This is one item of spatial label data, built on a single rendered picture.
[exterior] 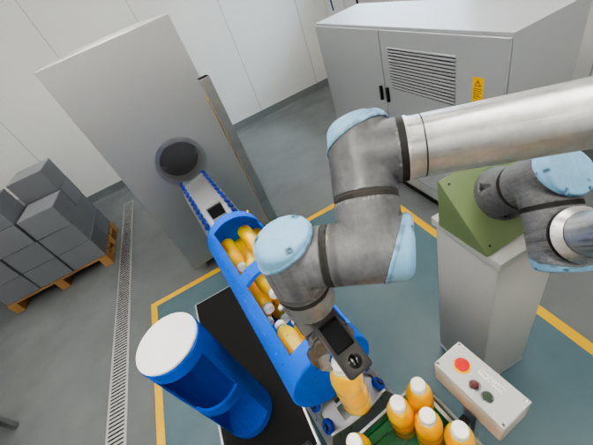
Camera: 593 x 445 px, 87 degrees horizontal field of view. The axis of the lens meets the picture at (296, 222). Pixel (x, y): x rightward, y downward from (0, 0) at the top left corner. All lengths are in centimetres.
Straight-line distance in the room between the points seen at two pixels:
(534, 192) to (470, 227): 23
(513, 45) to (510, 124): 157
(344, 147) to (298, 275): 18
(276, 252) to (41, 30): 542
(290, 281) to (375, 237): 13
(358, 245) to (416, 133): 16
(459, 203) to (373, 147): 81
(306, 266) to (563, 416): 194
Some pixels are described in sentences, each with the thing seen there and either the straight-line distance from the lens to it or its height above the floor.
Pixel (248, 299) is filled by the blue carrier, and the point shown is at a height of 119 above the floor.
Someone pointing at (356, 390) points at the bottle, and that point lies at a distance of 76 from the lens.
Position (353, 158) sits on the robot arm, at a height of 183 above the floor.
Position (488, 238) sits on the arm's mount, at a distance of 125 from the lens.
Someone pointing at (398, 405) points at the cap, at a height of 111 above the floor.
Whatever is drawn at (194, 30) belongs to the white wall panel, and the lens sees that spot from 561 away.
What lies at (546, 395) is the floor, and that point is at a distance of 225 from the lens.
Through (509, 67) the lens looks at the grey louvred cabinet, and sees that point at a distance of 206.
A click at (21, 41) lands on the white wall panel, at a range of 575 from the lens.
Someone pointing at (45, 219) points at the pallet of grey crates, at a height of 84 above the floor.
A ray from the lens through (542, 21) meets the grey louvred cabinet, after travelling 213.
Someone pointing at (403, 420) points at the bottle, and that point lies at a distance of 102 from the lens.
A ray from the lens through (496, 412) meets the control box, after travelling 100.
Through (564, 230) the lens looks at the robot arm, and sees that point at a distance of 103.
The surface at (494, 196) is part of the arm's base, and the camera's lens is 120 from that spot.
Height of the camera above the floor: 205
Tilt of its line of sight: 39 degrees down
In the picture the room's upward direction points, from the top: 23 degrees counter-clockwise
